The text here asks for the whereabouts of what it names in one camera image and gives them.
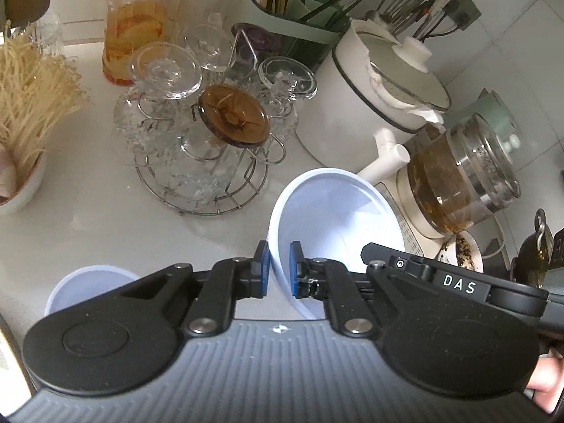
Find white electric cooking pot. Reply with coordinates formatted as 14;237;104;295
296;19;451;173

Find person's right hand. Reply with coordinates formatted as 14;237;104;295
527;349;564;413

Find glass kettle on white base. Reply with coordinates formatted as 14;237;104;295
376;114;521;258

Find translucent plastic bowl front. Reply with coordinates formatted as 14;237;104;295
44;264;139;316

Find speckled bowl with tea leaves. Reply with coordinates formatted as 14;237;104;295
435;231;484;273

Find dark wok on stove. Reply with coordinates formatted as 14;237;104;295
510;208;563;288

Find bundle of dry noodles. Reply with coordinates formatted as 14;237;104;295
1;31;88;184

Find red lid pickle jar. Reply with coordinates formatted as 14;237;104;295
102;0;178;86

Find green chopstick utensil holder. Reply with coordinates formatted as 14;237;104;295
230;0;482;76

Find wire rack with glass cups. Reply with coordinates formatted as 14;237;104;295
113;24;317;216

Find translucent plastic bowl back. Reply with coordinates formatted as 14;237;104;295
267;168;405;320

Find translucent plastic bowl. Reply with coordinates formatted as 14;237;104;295
267;168;405;320
44;264;139;316

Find white bowl with garlic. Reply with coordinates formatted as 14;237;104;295
1;145;47;216

